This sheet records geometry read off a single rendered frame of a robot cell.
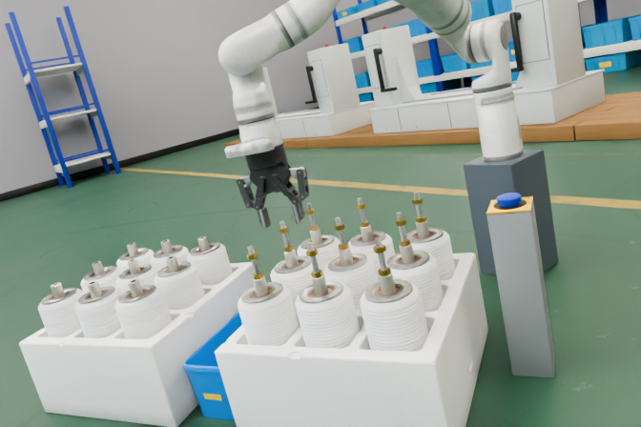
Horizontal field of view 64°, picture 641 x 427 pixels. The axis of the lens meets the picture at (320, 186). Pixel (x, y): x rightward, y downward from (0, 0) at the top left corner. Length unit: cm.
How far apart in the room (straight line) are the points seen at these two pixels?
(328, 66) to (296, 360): 365
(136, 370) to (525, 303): 73
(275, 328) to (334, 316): 12
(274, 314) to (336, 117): 353
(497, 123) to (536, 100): 171
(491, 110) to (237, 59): 65
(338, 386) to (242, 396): 20
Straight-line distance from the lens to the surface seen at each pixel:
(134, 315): 110
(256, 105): 93
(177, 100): 754
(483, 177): 132
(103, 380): 121
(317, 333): 85
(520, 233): 91
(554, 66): 300
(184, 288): 118
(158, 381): 109
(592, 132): 281
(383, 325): 80
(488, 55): 129
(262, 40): 92
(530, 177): 133
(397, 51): 386
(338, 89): 438
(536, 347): 101
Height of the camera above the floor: 60
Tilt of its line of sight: 12 degrees down
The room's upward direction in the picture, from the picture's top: 13 degrees counter-clockwise
